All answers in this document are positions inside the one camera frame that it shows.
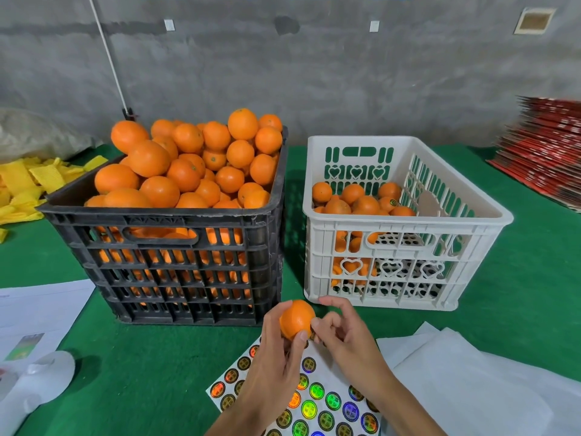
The person's right hand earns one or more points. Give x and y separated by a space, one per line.
354 345

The person's left hand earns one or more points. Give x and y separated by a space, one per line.
272 372

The single orange fruit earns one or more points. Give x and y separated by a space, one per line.
297 319

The holographic sticker sheet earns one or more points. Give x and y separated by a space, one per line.
327 399

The heap of labelled oranges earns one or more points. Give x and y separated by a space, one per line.
366 206

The black plastic crate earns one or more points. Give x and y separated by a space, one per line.
263 213

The white plastic crate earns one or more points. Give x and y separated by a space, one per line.
359 140

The pile of oranges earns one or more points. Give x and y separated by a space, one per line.
148 159

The person's right forearm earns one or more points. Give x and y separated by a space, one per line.
408 411

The white backing sheet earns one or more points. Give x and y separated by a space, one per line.
463 386
563 395

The green felt table cover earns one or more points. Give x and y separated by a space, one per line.
154 377

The white handheld controller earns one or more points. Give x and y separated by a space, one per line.
45 377

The white printed paper sheet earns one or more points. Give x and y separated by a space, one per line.
45 309

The stack of red cardboard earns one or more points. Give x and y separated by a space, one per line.
545 149

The pile of yellow bags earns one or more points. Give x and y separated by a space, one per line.
27 181

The beige woven sack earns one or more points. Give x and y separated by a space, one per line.
36 136

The white pole with black base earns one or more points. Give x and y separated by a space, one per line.
109 54

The small white wall square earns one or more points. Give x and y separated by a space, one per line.
374 26
169 24

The beige wall plate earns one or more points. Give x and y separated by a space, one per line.
535 21

